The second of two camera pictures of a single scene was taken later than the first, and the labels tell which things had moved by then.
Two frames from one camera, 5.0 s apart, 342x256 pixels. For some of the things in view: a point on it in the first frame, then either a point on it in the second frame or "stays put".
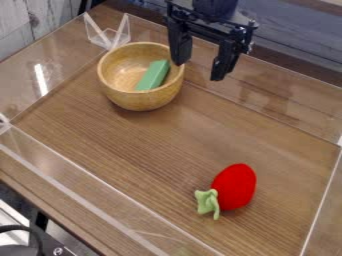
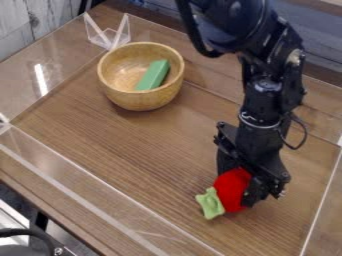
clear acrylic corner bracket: x=107 y=38 stays put
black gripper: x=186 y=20 to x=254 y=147
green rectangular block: x=154 y=75 stays put
